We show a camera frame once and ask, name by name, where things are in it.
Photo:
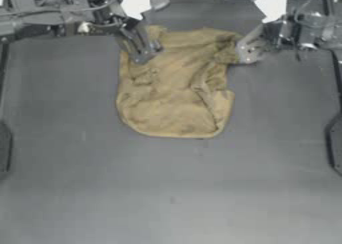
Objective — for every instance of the tan camouflage t-shirt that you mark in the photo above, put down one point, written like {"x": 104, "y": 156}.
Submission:
{"x": 174, "y": 98}

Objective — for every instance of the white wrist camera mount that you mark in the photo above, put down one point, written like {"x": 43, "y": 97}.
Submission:
{"x": 271, "y": 3}
{"x": 135, "y": 1}

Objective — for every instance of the black side bracket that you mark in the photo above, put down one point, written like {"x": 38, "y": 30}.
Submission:
{"x": 4, "y": 151}
{"x": 336, "y": 148}

